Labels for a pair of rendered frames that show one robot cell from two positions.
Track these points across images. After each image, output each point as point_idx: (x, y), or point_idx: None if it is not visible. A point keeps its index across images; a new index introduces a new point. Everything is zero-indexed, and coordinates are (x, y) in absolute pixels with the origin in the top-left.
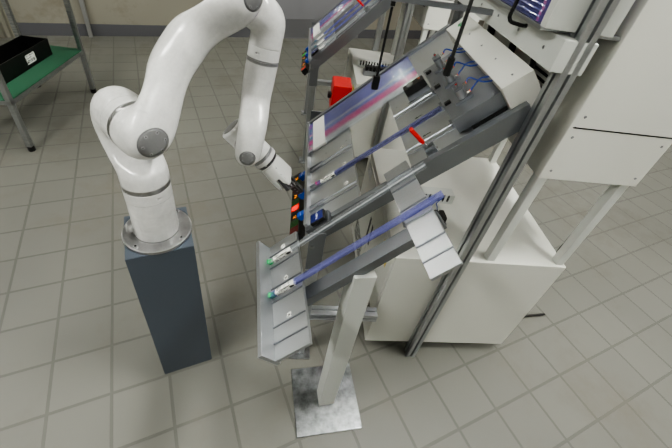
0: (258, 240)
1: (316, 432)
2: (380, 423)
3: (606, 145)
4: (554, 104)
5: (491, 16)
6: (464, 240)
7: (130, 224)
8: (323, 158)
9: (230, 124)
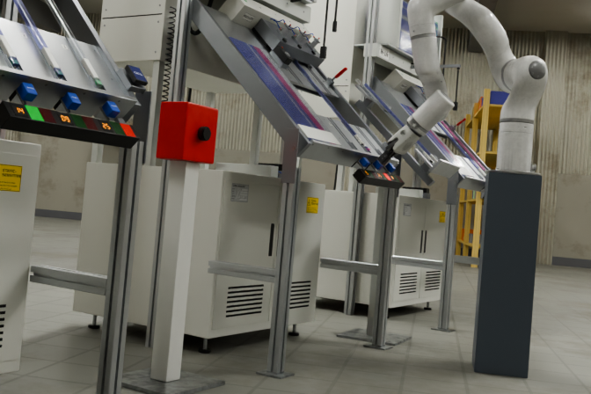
0: (362, 384)
1: (395, 333)
2: (339, 327)
3: None
4: None
5: None
6: None
7: (532, 164)
8: (344, 142)
9: (446, 97)
